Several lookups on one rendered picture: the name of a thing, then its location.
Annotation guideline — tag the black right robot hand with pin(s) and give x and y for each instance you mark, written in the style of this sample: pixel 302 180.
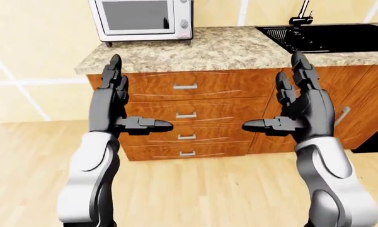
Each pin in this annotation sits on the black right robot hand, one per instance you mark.
pixel 315 113

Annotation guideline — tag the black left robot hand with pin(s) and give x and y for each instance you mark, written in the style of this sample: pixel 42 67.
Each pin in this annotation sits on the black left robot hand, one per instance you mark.
pixel 102 111

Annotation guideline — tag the wooden cabinet door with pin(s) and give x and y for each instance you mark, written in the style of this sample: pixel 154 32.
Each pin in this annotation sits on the wooden cabinet door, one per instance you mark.
pixel 356 104

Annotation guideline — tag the white toaster oven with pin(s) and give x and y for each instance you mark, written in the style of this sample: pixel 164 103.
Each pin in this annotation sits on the white toaster oven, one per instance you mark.
pixel 141 20

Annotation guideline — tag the toaster oven glass door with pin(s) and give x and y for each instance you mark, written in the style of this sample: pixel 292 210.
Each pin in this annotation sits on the toaster oven glass door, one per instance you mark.
pixel 135 16

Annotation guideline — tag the black kitchen sink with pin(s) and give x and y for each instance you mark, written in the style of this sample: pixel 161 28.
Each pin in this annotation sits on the black kitchen sink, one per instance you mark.
pixel 327 37

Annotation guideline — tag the wooden drawer cabinet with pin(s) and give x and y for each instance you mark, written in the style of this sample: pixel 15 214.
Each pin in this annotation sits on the wooden drawer cabinet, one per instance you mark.
pixel 195 113

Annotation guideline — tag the black and silver faucet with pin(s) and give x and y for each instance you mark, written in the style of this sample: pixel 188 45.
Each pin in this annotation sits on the black and silver faucet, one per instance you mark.
pixel 302 15

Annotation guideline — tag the granite countertop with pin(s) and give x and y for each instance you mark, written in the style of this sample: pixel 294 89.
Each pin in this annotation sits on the granite countertop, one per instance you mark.
pixel 226 49

